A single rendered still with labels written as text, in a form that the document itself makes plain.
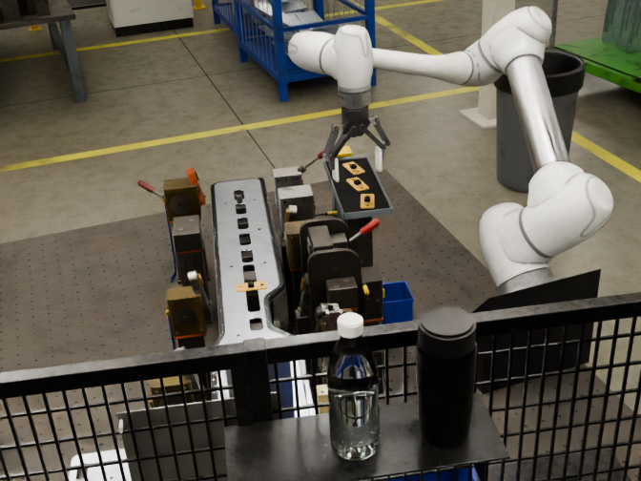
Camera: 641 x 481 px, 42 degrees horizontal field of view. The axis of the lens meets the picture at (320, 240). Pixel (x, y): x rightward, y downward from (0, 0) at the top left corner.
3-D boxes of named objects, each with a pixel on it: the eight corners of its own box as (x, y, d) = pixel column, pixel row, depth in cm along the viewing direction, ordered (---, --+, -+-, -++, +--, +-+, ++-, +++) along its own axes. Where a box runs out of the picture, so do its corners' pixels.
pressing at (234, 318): (202, 185, 287) (201, 181, 287) (267, 178, 290) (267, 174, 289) (215, 474, 168) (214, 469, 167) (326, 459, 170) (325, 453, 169)
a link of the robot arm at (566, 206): (565, 263, 230) (631, 227, 215) (526, 252, 221) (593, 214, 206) (505, 48, 266) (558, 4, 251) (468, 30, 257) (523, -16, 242)
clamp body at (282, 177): (280, 262, 297) (272, 168, 279) (313, 259, 298) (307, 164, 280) (282, 273, 290) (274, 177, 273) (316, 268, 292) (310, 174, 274)
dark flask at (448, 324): (409, 417, 114) (409, 307, 105) (463, 409, 115) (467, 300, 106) (423, 455, 108) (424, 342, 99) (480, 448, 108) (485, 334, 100)
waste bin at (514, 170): (472, 170, 519) (477, 55, 484) (544, 156, 532) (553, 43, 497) (514, 203, 477) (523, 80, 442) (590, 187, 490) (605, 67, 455)
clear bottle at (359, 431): (327, 431, 113) (319, 307, 103) (374, 425, 113) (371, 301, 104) (335, 466, 107) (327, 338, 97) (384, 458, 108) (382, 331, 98)
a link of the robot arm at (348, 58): (382, 82, 227) (347, 73, 235) (381, 25, 219) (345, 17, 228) (354, 93, 221) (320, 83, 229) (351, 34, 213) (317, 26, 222)
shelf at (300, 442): (227, 447, 119) (213, 345, 110) (473, 412, 122) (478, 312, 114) (233, 528, 106) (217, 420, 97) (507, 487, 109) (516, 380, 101)
